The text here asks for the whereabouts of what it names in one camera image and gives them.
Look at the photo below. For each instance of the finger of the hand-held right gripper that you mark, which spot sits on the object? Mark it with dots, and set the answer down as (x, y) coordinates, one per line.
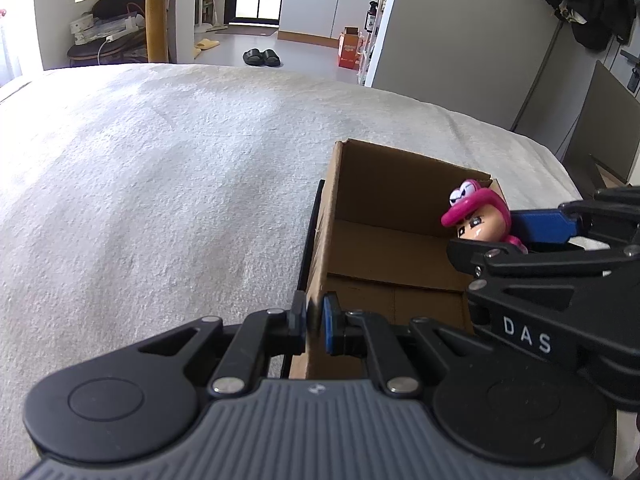
(542, 227)
(525, 262)

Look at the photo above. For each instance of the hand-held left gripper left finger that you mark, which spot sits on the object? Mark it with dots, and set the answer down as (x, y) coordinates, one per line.
(298, 325)

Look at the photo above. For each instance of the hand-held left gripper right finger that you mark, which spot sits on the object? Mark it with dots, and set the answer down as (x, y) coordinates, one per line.
(330, 325)

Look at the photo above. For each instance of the black tray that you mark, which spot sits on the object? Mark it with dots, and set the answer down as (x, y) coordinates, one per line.
(303, 260)

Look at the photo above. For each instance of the pink-haired toy figure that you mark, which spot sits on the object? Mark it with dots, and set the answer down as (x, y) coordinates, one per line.
(475, 215)

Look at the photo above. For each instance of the brown cardboard box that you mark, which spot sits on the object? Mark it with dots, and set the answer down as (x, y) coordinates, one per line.
(380, 185)

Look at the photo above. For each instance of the black flat cardboard box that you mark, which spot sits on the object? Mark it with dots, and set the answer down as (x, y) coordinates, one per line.
(607, 177)

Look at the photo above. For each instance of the grey leaning board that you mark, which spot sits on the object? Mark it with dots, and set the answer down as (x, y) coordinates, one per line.
(607, 120)

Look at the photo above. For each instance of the thin grey pole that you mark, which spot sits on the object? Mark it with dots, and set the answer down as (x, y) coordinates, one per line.
(537, 75)

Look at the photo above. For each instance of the white blanket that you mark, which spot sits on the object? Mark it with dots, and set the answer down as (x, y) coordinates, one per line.
(150, 185)

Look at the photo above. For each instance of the white narrow shelf rack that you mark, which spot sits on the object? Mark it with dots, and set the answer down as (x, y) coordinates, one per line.
(375, 55)

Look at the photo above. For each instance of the orange carton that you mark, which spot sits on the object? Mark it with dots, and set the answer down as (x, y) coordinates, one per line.
(348, 50)

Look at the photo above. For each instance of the black slipper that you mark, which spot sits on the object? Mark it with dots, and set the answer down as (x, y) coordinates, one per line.
(252, 56)
(271, 57)

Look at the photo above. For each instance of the dark spray bottle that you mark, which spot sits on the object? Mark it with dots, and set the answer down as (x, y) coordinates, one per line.
(371, 17)

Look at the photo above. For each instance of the yellow slipper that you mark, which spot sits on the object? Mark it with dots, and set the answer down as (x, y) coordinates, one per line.
(210, 43)
(197, 51)

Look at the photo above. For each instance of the grey door mat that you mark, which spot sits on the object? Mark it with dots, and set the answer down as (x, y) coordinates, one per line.
(247, 30)

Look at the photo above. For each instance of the white kitchen cabinet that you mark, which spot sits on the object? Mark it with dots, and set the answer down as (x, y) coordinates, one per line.
(310, 5)

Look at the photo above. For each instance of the dark round bag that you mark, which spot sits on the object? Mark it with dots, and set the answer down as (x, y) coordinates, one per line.
(110, 55)

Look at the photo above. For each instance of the round gold-rimmed table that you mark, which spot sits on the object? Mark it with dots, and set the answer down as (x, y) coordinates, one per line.
(156, 25)

